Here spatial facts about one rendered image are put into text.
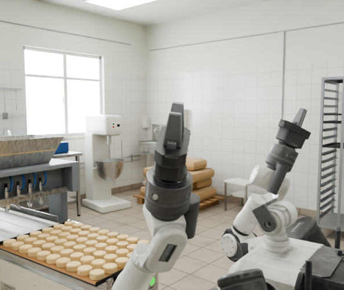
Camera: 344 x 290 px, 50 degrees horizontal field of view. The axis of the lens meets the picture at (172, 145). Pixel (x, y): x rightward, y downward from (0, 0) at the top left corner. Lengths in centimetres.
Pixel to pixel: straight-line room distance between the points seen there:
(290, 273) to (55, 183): 149
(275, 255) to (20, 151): 134
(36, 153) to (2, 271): 58
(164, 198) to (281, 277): 34
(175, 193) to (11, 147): 130
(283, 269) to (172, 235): 29
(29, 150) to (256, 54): 434
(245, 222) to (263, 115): 438
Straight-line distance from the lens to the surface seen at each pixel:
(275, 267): 90
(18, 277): 169
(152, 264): 76
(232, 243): 132
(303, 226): 116
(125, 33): 684
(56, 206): 222
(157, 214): 71
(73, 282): 143
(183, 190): 68
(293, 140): 126
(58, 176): 211
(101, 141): 570
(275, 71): 558
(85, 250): 151
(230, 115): 590
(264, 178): 124
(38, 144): 196
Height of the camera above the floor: 146
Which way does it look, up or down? 5 degrees down
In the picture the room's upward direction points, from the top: straight up
